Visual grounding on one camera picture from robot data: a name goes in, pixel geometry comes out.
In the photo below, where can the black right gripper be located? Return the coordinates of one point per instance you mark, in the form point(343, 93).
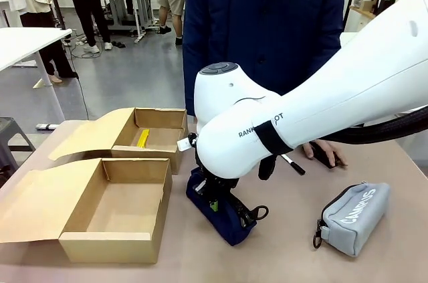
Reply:
point(219, 187)

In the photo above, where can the navy blue CAMPUS pouch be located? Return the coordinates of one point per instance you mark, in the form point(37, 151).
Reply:
point(227, 229)

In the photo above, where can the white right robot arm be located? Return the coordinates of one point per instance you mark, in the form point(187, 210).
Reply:
point(334, 95)

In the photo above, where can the open brown cardboard box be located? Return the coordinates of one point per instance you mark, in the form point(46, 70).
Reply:
point(117, 202)
point(160, 136)

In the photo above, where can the small background cardboard box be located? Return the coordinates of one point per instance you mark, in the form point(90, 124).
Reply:
point(369, 2)

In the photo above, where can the person's left hand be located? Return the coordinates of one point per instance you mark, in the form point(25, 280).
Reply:
point(338, 157)

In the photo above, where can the silver pen with black tip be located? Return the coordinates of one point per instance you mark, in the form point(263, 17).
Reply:
point(294, 165)

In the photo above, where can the white paper tag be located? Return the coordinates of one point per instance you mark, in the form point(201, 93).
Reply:
point(183, 145)

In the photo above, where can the yellow flat plastic item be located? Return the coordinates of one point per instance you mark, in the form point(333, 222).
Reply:
point(143, 137)

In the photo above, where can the grey CAMPUS pouch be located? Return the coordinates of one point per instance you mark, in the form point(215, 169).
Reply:
point(357, 222)

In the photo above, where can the person in navy coat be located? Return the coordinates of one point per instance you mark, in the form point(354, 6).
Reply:
point(267, 28)

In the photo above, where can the grey metal stool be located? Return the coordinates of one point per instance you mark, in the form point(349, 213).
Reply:
point(10, 129)

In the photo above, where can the person in white jacket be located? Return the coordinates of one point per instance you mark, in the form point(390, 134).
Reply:
point(88, 2)

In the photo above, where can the white side table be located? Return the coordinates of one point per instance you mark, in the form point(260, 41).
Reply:
point(20, 45)

